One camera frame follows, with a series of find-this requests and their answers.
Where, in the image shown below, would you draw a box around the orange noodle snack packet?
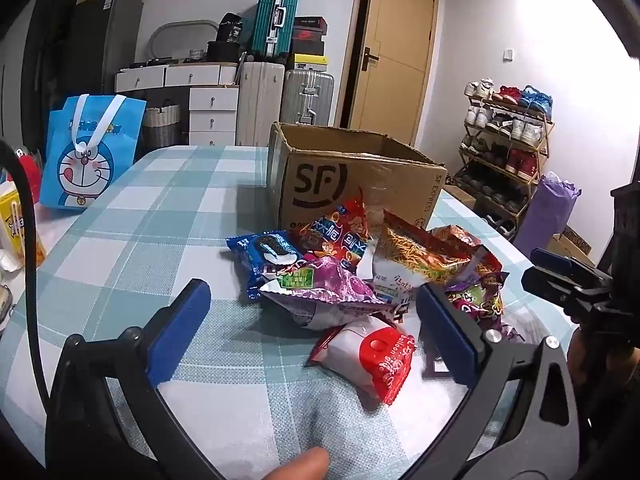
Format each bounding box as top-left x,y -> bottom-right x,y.
357,209 -> 482,307

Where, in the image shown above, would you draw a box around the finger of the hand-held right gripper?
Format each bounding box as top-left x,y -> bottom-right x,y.
521,264 -> 617,322
531,248 -> 613,281

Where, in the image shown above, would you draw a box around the purple bag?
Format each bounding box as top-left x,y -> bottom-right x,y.
513,171 -> 583,261

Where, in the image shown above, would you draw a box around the black cable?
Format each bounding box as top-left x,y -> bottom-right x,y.
0,140 -> 52,413

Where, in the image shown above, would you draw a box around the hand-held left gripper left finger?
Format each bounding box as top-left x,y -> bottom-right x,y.
45,278 -> 227,480

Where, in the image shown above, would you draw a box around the small cardboard box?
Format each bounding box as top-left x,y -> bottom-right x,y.
442,183 -> 479,210

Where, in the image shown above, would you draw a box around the grey oval frame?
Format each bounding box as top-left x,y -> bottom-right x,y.
149,19 -> 219,61

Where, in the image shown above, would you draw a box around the red white snack packet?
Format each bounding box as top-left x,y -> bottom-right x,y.
306,317 -> 417,407

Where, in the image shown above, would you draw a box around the wooden shoe rack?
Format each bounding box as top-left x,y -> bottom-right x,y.
456,96 -> 557,242

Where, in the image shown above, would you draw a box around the blue cartoon tote bag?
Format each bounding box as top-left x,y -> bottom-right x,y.
39,93 -> 148,211

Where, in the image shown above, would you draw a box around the printed cardboard box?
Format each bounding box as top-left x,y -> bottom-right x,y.
546,224 -> 594,267

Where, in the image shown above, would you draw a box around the teal suitcase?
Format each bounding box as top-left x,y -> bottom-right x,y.
250,0 -> 300,59

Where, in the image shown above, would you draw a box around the blue cookie packet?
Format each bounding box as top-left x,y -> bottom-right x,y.
226,231 -> 304,304

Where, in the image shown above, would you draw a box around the rows of shoes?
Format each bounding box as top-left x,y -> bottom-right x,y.
459,78 -> 555,221

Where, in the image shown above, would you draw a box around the black bag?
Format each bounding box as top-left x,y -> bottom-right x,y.
217,12 -> 245,44

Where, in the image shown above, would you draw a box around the yellow black shoe box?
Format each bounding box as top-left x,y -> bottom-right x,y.
291,53 -> 329,71

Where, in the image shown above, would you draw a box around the red blue snack packet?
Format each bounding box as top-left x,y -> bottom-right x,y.
295,194 -> 374,274

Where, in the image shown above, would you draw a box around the red purple snack packet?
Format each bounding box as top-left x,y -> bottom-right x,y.
444,255 -> 512,334

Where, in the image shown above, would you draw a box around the black storage box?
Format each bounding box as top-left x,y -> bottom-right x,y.
206,40 -> 241,64

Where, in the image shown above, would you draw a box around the silver suitcase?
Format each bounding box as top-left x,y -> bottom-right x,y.
280,68 -> 335,127

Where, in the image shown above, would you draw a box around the pile of floor shoes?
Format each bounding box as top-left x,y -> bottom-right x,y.
479,209 -> 519,242

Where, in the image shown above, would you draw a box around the wooden door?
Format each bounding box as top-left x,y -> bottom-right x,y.
349,0 -> 440,146

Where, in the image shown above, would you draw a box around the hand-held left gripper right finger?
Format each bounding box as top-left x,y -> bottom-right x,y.
404,283 -> 585,480

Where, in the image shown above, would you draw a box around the red object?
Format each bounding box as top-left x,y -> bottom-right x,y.
17,151 -> 44,202

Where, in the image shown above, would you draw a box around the woven laundry basket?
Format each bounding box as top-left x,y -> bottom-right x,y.
142,102 -> 181,149

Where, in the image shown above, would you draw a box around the beige suitcase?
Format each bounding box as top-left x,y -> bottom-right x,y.
235,59 -> 286,147

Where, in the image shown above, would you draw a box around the white drawer cabinet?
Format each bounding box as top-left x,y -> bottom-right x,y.
114,62 -> 240,147

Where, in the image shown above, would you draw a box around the person's left hand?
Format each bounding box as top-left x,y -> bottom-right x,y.
259,447 -> 332,480

